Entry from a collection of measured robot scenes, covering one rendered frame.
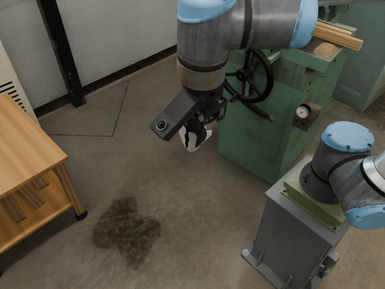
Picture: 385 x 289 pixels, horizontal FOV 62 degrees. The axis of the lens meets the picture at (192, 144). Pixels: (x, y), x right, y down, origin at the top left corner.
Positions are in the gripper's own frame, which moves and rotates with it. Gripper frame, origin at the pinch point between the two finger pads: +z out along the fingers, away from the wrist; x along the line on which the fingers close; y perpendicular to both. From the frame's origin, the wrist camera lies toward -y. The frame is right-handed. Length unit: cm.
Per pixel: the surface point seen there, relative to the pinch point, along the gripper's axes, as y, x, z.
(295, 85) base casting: 81, 19, 36
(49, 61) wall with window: 19, 166, 82
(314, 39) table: 94, 24, 20
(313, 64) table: 82, 15, 23
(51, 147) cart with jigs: -17, 75, 60
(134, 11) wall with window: 92, 169, 72
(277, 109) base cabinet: 80, 22, 54
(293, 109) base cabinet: 82, 15, 49
